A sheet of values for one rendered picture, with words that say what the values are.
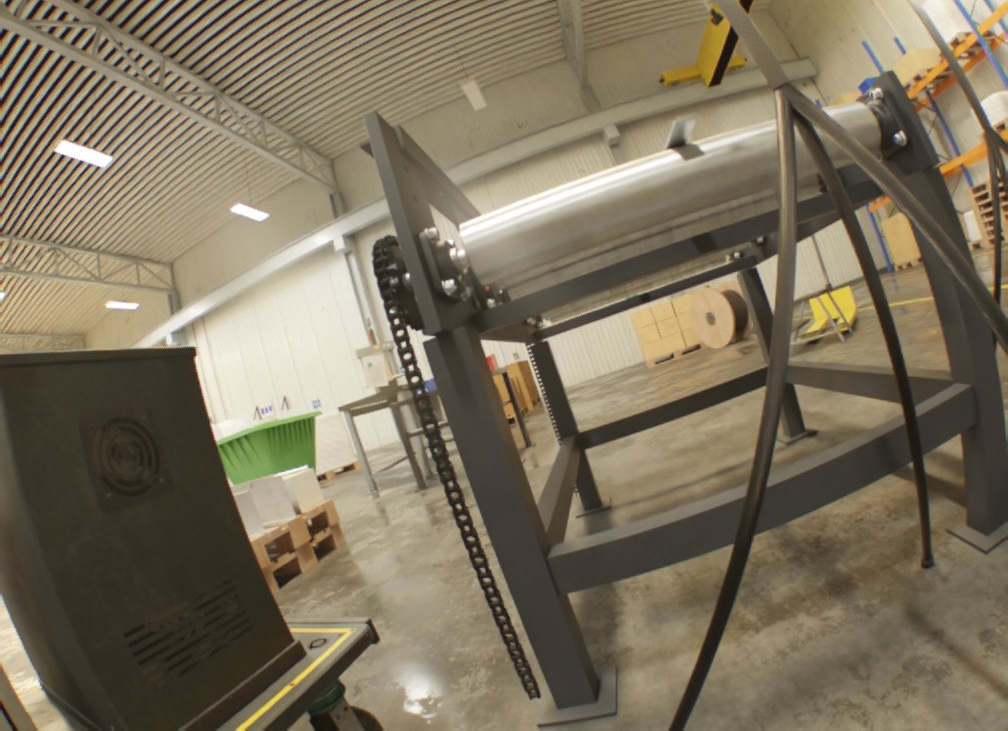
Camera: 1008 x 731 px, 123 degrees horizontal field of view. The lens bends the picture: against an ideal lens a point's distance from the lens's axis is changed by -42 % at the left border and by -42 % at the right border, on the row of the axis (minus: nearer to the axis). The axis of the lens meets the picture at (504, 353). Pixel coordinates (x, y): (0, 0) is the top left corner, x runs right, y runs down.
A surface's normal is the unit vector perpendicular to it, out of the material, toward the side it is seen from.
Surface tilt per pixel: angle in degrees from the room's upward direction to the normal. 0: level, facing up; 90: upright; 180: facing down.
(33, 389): 90
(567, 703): 90
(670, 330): 90
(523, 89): 90
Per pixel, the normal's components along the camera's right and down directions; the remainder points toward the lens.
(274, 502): -0.20, 0.01
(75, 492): 0.91, -0.33
